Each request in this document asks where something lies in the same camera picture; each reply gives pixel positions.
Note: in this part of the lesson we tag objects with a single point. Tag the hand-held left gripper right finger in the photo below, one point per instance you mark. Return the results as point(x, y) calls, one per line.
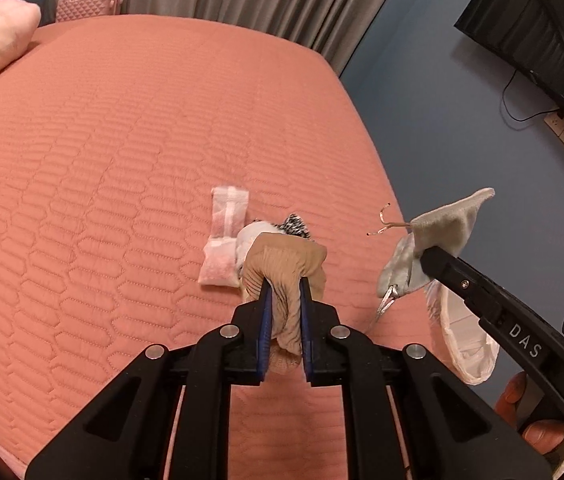
point(306, 340)

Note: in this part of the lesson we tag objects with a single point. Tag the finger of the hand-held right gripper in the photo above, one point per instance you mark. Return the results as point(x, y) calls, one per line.
point(457, 280)

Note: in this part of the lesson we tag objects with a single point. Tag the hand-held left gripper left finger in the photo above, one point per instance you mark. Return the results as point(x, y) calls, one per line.
point(263, 340)

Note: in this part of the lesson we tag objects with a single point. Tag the white plastic bin liner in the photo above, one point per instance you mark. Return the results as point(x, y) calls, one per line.
point(467, 355)

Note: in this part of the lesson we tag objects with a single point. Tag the beige sheer stocking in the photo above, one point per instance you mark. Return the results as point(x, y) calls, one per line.
point(282, 270)

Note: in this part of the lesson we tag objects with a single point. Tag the white tissue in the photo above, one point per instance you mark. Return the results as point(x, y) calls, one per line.
point(252, 235)

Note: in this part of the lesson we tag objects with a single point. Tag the black and white checkered scrunchie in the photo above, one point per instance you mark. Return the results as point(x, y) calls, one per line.
point(296, 225)

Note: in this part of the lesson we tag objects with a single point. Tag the pink and white packet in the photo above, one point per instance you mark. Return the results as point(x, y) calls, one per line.
point(224, 230)

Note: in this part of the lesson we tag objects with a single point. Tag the person's right hand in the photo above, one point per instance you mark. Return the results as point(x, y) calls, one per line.
point(517, 400)

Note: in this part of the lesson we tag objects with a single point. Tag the pink quilted bed mattress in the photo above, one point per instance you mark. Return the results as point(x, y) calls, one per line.
point(112, 160)

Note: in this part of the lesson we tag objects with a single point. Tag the grey pleated curtain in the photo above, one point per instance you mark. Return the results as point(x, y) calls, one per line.
point(262, 0)

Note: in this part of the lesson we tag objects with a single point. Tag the black wall television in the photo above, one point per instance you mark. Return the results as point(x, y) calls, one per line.
point(527, 15)

